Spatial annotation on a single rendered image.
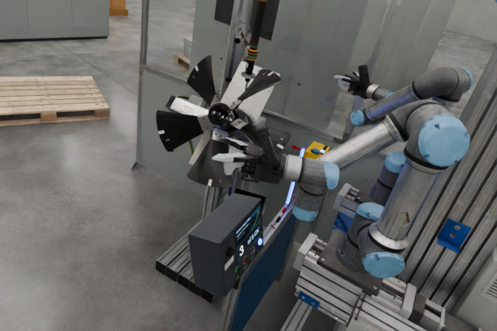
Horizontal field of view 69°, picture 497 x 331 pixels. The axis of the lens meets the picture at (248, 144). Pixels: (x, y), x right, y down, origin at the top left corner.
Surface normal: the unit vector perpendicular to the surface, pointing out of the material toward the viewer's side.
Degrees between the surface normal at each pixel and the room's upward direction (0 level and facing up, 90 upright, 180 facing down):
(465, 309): 90
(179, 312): 0
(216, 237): 15
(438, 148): 82
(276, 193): 90
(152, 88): 90
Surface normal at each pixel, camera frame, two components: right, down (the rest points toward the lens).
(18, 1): 0.72, 0.44
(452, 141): -0.06, 0.34
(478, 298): -0.51, 0.33
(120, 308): 0.18, -0.87
